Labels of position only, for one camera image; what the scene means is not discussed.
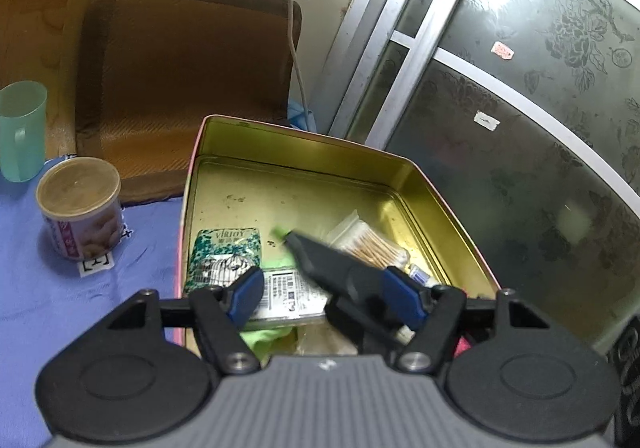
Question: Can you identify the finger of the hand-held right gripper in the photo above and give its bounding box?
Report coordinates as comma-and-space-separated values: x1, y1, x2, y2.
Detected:
284, 229, 391, 303
324, 295, 417, 356

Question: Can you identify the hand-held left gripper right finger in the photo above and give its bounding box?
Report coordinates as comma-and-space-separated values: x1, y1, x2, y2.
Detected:
384, 267, 553, 375

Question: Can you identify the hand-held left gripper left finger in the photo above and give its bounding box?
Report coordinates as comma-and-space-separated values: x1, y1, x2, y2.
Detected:
107, 267, 265, 375

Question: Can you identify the bag of cotton swabs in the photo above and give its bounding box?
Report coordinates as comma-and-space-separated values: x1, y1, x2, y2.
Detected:
327, 210, 412, 275

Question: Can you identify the clear plastic case with label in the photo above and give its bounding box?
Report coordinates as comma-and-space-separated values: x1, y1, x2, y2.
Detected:
249, 268, 331, 327

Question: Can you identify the green cloth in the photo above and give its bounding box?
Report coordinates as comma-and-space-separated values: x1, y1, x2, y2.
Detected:
240, 227, 297, 355

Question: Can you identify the small pocket tissue pack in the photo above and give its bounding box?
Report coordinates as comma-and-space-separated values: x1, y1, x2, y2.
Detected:
185, 227, 262, 294

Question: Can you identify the pink tin box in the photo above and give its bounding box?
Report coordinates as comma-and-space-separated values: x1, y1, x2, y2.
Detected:
175, 114, 502, 354

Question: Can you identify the white marker tag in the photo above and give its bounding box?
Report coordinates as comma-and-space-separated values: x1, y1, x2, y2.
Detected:
80, 253, 115, 275

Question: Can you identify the blue cloth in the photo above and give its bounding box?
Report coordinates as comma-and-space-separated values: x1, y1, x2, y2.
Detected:
287, 100, 319, 134

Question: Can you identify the frosted glass sliding door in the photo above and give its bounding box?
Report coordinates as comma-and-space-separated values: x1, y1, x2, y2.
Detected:
327, 0, 640, 354

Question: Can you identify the round snack can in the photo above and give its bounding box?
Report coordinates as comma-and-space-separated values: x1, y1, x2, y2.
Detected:
36, 157, 122, 261

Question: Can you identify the blue printed tablecloth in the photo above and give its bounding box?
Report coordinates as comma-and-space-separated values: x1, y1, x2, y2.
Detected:
0, 158, 188, 448

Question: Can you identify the teal plastic cup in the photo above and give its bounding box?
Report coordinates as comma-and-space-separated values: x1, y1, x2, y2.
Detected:
0, 80, 47, 183

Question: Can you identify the wooden board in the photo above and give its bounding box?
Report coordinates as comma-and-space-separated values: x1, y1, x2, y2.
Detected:
0, 0, 151, 164

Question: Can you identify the white cable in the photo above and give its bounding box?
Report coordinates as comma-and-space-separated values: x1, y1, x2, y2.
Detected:
283, 0, 313, 129

